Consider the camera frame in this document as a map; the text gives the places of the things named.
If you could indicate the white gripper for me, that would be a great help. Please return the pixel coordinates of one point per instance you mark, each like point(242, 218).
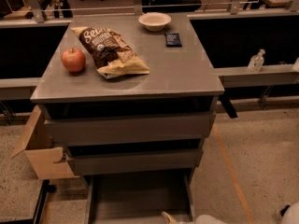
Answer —
point(207, 219)

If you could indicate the grey bottom drawer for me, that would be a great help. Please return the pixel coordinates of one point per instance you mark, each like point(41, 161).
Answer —
point(139, 198)

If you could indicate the grey drawer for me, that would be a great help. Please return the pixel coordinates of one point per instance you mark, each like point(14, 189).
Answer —
point(139, 198)
point(134, 129)
point(135, 162)

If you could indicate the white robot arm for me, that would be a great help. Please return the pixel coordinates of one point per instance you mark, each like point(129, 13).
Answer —
point(289, 215)

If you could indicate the grey top drawer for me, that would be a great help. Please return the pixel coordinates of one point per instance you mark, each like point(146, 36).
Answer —
point(134, 129)

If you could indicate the grey middle drawer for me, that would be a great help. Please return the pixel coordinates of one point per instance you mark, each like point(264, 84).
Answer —
point(135, 162)

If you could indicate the grey drawer cabinet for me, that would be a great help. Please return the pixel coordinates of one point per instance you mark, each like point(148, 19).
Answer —
point(180, 81)

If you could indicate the open cardboard box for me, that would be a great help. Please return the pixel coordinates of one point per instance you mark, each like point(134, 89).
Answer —
point(46, 159)

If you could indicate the grey right ledge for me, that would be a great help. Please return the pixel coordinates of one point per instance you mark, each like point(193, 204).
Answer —
point(236, 77)

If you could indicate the grey ledge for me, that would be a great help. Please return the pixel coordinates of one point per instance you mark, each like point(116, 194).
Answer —
point(17, 88)
point(236, 77)

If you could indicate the brown chip bag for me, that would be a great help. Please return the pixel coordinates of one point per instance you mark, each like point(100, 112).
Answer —
point(112, 56)

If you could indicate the clear sanitizer pump bottle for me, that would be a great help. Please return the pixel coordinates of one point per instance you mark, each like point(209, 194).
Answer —
point(256, 61)

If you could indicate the dark blue snack packet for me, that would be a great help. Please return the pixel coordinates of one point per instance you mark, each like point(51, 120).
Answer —
point(172, 40)

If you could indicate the red apple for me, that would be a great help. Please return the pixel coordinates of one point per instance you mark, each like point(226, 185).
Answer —
point(73, 60)

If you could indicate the white paper bowl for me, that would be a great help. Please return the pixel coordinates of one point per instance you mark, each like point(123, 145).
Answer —
point(154, 21)

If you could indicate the grey left ledge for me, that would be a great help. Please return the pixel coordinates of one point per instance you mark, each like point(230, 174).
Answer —
point(17, 88)

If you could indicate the metal glass railing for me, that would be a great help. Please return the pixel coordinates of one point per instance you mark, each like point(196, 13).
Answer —
point(137, 0)

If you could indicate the black floor bracket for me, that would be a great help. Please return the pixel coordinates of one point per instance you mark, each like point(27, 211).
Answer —
point(283, 210)

